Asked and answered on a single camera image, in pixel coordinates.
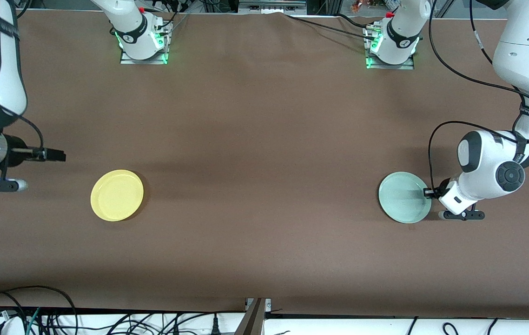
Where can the grey metal rail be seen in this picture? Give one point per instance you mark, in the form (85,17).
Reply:
(269,6)

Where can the aluminium profile strut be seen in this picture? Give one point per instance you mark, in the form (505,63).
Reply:
(255,321)

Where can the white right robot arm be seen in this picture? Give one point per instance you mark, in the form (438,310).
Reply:
(8,79)

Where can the black power plug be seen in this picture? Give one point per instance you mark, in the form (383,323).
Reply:
(215,325)

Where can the table cover mat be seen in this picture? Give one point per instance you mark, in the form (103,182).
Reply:
(264,242)

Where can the yellow plate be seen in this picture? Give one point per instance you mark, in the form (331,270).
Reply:
(116,195)

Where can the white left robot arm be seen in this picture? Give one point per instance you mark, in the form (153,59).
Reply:
(525,56)

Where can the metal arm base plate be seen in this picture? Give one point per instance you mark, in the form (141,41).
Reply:
(408,66)
(127,60)

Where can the pale green plate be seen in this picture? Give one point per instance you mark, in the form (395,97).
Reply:
(401,197)

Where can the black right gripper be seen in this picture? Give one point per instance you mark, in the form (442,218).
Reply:
(17,151)

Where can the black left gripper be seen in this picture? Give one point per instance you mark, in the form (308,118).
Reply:
(441,190)

